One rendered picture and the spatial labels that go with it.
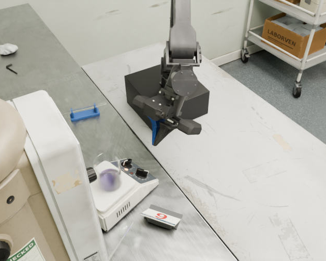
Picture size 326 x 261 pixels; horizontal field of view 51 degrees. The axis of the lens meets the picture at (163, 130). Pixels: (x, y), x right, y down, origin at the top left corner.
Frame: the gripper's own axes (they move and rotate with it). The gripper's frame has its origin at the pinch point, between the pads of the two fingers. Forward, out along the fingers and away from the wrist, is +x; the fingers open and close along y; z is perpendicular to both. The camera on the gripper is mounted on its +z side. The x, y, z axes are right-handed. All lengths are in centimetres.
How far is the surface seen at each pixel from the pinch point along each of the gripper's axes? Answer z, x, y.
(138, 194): 1.4, 16.6, 1.8
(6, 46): -17, 5, -97
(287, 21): -222, -72, -56
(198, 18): -167, -46, -103
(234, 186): -18.8, 8.1, 17.8
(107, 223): 10.2, 23.1, 1.8
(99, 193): 10.5, 17.8, -3.3
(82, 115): -11.9, 11.9, -38.0
